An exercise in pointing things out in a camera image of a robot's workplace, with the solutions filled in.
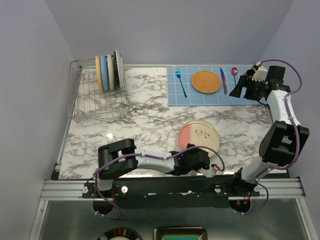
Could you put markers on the aluminium extrusion rail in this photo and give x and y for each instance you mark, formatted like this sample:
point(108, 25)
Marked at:
point(71, 190)

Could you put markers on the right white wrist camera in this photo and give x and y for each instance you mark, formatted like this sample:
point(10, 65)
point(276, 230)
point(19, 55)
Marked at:
point(260, 72)

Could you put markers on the woven wicker trivet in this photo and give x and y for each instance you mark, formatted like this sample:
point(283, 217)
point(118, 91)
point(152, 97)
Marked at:
point(206, 81)

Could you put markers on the pink and cream plate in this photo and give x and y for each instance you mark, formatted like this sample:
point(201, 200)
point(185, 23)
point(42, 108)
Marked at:
point(199, 133)

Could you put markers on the dark rectangular tray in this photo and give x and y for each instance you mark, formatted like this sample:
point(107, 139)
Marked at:
point(180, 233)

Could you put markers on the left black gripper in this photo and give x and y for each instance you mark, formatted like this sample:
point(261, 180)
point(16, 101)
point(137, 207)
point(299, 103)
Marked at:
point(196, 150)

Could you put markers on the light blue plate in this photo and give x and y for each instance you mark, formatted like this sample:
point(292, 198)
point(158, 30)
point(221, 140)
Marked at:
point(104, 73)

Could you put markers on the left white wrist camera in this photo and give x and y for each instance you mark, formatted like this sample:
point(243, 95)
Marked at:
point(210, 172)

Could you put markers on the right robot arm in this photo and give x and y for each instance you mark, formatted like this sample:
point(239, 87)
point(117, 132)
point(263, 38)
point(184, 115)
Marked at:
point(282, 144)

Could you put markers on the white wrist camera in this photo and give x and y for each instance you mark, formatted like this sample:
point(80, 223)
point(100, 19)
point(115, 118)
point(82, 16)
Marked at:
point(210, 172)
point(260, 72)

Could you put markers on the brown ceramic cup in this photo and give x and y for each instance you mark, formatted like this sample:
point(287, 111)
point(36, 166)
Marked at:
point(249, 73)

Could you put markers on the round striped object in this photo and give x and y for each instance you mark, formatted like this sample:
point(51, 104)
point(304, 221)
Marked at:
point(120, 234)

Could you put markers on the iridescent spoon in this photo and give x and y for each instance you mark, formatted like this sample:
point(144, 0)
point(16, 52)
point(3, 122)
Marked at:
point(234, 72)

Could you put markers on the cream white plate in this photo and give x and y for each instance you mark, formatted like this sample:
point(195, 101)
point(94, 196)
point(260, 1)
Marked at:
point(111, 74)

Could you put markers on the wire dish rack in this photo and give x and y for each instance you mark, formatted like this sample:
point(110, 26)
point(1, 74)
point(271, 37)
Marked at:
point(88, 103)

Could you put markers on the black mounting base bar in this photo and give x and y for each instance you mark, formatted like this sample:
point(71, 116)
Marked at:
point(177, 192)

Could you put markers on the blue metal fork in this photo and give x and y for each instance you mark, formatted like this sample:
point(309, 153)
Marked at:
point(178, 75)

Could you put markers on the blue tiled placemat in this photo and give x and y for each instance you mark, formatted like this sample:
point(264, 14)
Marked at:
point(196, 98)

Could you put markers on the orange yellow plate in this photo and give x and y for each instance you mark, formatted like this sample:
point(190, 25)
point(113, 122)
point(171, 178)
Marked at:
point(98, 73)

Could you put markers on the grey white plate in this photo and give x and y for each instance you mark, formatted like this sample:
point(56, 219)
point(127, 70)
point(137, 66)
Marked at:
point(120, 68)

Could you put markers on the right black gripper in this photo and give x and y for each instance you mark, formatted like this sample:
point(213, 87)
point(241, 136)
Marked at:
point(246, 82)

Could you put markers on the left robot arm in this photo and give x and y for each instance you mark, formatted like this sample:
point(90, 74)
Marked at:
point(121, 157)

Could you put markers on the iridescent table knife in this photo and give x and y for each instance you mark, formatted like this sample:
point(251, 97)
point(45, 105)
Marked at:
point(225, 89)

